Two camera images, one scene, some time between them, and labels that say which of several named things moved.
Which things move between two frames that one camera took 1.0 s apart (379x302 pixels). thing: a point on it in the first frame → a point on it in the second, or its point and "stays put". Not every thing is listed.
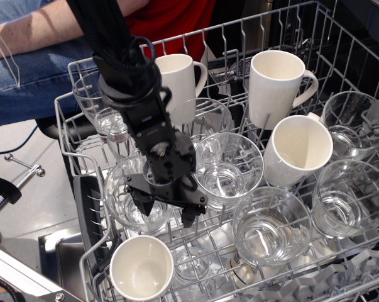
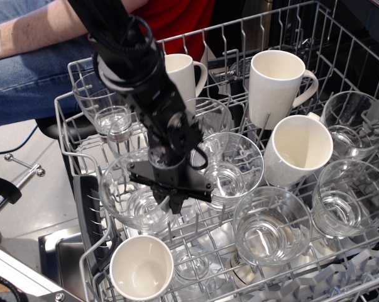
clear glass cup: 227,164 stays put
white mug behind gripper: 185,78 stays put
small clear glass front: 192,268 stays put
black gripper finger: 144,201 → 159,194
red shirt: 175,26 stays put
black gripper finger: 189,214 → 176,201
